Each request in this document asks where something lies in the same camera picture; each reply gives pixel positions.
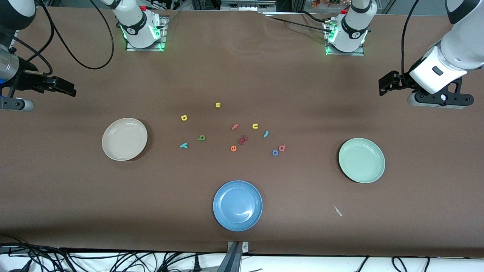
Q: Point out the pale green plate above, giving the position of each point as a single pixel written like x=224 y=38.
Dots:
x=362 y=160

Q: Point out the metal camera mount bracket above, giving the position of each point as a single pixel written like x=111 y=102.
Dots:
x=234 y=255

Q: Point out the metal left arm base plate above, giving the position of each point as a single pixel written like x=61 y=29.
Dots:
x=355 y=54

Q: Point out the brown table cover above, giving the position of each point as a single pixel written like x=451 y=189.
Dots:
x=242 y=75

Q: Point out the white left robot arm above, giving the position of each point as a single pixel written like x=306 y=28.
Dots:
x=461 y=49

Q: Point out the small white paper scrap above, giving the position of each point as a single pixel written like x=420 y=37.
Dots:
x=337 y=210

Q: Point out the beige brown plate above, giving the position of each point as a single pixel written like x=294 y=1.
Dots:
x=124 y=139

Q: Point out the green foam letter b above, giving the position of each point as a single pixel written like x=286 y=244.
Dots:
x=202 y=138

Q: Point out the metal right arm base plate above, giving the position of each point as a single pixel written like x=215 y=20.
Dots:
x=145 y=49

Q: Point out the blue plate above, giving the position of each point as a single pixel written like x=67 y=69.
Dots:
x=237 y=206

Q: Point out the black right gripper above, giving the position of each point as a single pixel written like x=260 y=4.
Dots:
x=25 y=80

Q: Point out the orange background object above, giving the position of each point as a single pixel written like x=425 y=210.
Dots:
x=329 y=3

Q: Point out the aluminium frame bar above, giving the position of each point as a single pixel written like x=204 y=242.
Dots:
x=247 y=5

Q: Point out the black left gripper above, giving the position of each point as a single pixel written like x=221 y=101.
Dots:
x=397 y=81

